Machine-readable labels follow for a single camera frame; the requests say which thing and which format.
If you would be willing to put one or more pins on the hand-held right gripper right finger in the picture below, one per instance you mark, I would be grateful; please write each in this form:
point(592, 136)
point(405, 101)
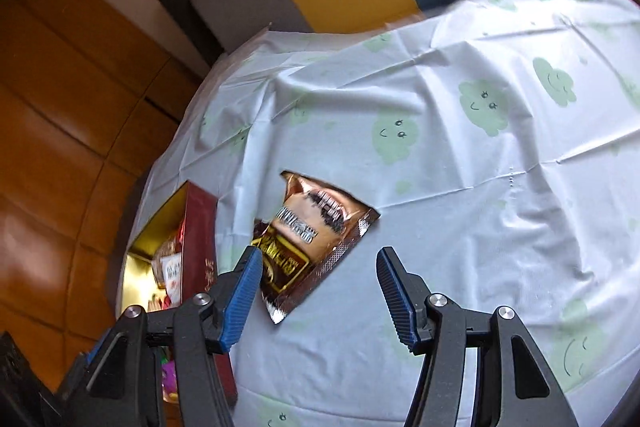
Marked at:
point(395, 302)

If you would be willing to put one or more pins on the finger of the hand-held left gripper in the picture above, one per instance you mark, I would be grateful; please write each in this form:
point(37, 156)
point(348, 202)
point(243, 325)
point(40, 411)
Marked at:
point(92, 354)

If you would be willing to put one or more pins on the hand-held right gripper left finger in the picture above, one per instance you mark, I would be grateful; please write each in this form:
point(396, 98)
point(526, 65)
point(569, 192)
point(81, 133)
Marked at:
point(242, 302)

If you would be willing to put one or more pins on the gold tin box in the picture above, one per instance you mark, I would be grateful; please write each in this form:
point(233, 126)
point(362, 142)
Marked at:
point(200, 237)

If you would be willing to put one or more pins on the beige bread packet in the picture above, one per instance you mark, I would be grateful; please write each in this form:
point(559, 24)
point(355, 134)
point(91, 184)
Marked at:
point(170, 269)

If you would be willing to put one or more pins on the purple snack packet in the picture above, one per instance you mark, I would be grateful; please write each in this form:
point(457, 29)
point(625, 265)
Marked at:
point(170, 379)

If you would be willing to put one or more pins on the dark brown snack packet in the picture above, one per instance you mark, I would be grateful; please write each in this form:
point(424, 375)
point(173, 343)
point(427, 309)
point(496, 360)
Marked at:
point(310, 232)

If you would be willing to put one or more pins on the white printed tablecloth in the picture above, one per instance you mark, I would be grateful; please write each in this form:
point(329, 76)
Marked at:
point(450, 182)

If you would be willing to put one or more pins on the wooden cabinet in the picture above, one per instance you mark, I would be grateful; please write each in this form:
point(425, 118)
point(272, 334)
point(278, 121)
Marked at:
point(60, 132)

